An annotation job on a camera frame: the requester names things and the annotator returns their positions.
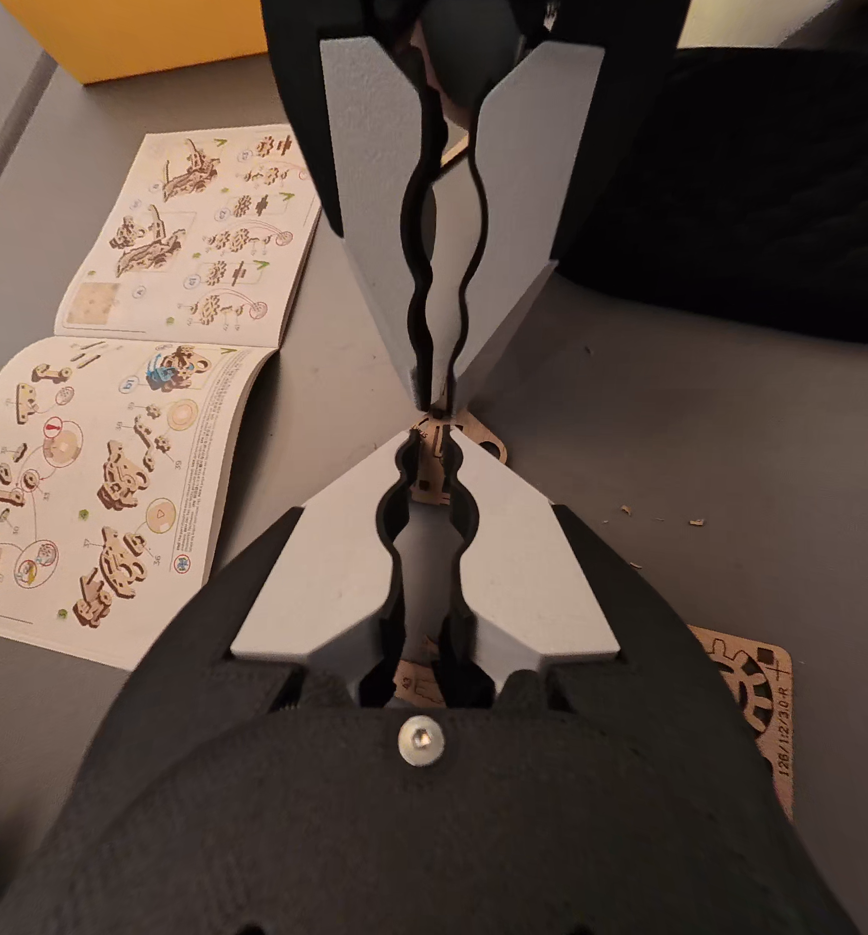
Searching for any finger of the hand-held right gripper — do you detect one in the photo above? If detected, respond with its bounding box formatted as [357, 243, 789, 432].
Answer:
[319, 35, 438, 410]
[443, 38, 604, 409]

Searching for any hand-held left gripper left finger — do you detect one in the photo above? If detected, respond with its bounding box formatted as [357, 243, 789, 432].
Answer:
[229, 430, 413, 708]

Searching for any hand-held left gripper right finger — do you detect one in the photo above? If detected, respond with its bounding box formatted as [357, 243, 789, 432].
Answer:
[441, 430, 621, 708]

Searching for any wooden model part assembly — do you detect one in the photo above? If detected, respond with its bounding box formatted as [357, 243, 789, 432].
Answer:
[408, 405, 511, 505]

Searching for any laser-cut wooden parts sheet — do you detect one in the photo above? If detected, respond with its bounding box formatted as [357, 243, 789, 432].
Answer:
[394, 623, 795, 824]

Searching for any yellow plastic bin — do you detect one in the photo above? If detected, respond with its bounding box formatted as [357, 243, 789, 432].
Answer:
[0, 0, 268, 85]

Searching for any black quilted cloth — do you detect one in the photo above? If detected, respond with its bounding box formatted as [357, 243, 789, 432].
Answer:
[558, 47, 868, 348]

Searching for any open instruction booklet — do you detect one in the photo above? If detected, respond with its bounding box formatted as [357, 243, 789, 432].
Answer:
[0, 124, 323, 672]

